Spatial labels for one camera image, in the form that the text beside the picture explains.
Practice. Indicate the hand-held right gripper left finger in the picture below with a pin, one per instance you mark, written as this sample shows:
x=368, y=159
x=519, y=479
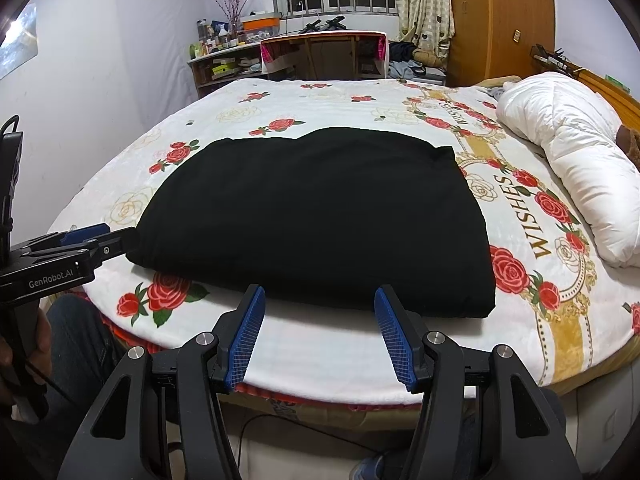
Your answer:
x=247, y=340

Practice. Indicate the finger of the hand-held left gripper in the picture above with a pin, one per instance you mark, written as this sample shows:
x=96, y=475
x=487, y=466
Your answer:
x=112, y=245
x=85, y=234

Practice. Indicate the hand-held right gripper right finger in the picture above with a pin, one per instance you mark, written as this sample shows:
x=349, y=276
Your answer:
x=395, y=340

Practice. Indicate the black garment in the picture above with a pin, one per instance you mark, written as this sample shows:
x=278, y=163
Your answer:
x=310, y=220

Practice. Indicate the pile of clothes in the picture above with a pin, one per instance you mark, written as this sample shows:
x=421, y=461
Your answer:
x=412, y=60

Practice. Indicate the person's left hand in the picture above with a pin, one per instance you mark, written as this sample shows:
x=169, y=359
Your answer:
x=42, y=335

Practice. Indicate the person's leg in jeans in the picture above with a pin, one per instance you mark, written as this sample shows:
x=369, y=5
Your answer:
x=85, y=340

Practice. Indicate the bed base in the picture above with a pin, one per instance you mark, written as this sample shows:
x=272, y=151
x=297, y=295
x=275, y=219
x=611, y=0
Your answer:
x=325, y=407

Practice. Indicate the blue shoe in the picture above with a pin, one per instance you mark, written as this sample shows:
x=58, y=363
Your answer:
x=372, y=467

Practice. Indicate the floral rose blanket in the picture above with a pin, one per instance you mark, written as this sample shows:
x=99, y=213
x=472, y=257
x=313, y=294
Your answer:
x=525, y=220

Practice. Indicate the wooden shelf unit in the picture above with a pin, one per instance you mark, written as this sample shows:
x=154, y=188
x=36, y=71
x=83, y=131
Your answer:
x=220, y=72

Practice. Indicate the group of bottles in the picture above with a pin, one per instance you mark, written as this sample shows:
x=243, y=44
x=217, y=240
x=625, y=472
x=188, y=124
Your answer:
x=212, y=40

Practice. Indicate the white puffy jacket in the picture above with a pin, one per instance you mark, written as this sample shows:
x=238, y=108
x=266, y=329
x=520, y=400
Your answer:
x=565, y=150

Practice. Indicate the orange storage box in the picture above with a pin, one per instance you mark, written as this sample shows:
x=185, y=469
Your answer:
x=260, y=22

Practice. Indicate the vase of pink branches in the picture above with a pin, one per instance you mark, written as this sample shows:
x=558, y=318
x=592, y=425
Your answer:
x=235, y=0

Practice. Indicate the wooden desk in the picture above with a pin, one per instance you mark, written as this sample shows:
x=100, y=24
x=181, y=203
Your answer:
x=325, y=55

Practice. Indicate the black stand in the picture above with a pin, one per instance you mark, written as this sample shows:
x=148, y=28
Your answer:
x=325, y=25

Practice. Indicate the brown plush toy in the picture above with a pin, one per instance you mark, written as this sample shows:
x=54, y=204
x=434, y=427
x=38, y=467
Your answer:
x=629, y=142

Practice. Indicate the wooden headboard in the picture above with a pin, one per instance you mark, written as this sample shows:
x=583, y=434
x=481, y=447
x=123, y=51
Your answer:
x=600, y=82

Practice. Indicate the heart print curtain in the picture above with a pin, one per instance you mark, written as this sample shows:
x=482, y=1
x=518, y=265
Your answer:
x=425, y=5

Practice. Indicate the wooden wardrobe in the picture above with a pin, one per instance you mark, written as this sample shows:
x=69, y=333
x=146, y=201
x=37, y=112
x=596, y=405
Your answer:
x=500, y=20

